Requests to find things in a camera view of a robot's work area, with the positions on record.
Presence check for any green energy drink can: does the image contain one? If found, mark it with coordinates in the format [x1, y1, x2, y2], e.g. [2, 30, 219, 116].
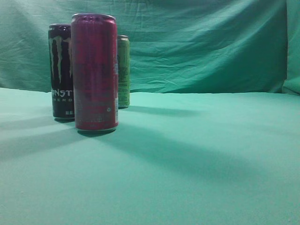
[117, 35, 130, 109]

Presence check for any black Monster energy can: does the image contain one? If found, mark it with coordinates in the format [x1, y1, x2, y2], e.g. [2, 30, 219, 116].
[48, 24, 75, 121]

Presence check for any pink energy drink can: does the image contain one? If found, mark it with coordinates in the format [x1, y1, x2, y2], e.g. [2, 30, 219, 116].
[71, 13, 118, 133]

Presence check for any green backdrop cloth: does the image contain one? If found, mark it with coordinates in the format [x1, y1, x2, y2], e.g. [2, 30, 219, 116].
[0, 0, 288, 93]

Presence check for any green table cloth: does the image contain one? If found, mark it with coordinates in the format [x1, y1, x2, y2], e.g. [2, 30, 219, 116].
[0, 89, 300, 225]

